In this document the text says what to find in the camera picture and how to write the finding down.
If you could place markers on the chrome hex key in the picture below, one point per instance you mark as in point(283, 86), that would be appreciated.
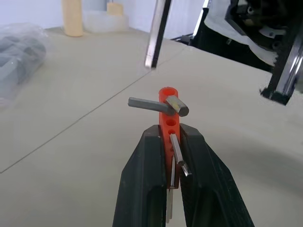
point(156, 35)

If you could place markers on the small beige block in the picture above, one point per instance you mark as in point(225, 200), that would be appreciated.
point(114, 9)

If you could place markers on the orange hex key holder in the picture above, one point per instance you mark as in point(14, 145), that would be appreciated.
point(169, 123)

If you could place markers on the black and silver robot body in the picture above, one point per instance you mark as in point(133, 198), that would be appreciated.
point(236, 35)

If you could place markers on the thick dark grey hex key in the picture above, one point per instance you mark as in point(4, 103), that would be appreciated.
point(151, 105)

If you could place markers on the short silver hex key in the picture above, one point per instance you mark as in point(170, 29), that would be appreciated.
point(186, 170)

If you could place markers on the translucent white container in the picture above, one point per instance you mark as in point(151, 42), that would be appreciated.
point(106, 22)

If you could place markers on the medium silver hex key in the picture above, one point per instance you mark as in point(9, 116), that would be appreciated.
point(177, 150)

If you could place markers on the smallest silver hex key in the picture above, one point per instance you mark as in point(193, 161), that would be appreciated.
point(169, 205)

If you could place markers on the beige cylinder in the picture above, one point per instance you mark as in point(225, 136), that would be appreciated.
point(72, 19)

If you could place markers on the thin silver hex key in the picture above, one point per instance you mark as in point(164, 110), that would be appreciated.
point(173, 173)

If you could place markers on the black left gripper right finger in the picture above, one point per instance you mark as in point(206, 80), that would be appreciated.
point(208, 189)

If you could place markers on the clear bag of grey parts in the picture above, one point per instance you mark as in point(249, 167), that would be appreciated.
point(19, 63)

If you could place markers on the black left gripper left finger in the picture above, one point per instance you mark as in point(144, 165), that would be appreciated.
point(139, 179)

